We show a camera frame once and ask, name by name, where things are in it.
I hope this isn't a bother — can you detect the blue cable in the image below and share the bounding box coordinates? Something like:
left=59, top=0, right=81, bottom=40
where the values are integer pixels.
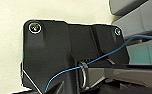
left=45, top=34, right=152, bottom=94

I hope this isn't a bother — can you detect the grey robot body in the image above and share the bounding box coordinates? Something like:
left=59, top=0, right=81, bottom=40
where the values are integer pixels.
left=107, top=0, right=152, bottom=68

